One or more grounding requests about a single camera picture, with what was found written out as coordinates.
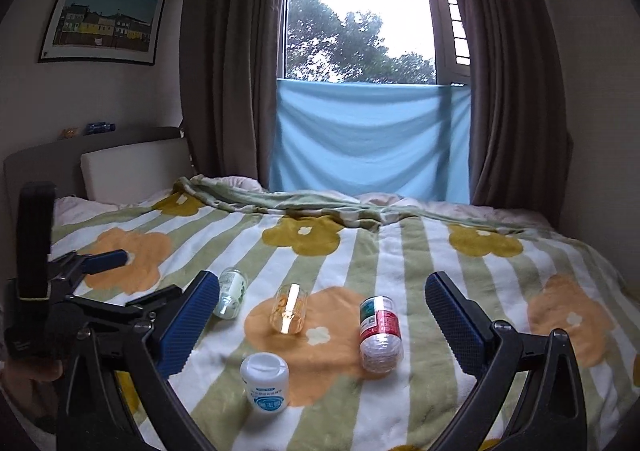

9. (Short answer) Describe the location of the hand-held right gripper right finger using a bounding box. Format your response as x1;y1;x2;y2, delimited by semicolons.
424;271;589;451

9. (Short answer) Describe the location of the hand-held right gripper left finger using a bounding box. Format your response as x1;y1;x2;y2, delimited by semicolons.
55;270;221;451

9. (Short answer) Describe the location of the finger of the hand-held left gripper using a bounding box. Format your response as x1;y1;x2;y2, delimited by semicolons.
49;249;129;293
69;284;184;330

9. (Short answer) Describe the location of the clear cup with green label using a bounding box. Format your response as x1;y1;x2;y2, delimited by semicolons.
212;267;249;320

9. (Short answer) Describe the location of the clear cup with red label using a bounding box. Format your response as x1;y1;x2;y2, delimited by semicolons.
358;295;405;374

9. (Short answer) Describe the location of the white cup with blue label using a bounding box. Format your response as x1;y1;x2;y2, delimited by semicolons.
239;352;291;414

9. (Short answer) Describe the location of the clear glass cup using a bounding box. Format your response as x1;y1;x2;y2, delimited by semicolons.
270;283;306;336

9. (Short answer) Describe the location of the person's left hand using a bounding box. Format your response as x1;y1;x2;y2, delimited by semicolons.
1;360;64;426

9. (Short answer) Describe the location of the grey bed headboard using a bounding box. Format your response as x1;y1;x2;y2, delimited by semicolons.
2;126;190;234

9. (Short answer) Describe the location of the white cushion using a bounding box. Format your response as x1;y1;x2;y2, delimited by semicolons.
80;136;199;205

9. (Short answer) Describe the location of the flower print striped blanket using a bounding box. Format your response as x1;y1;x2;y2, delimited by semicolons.
49;174;640;451

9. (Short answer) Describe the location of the light blue cloth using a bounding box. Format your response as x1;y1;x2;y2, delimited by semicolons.
269;78;474;205

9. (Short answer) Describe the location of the brown curtain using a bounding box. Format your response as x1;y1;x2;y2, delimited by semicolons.
447;0;575;228
179;0;292;193

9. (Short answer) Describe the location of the window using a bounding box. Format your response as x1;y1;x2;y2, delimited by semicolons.
276;0;474;86

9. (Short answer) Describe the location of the framed wall picture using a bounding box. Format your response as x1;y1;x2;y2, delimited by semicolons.
37;0;167;66

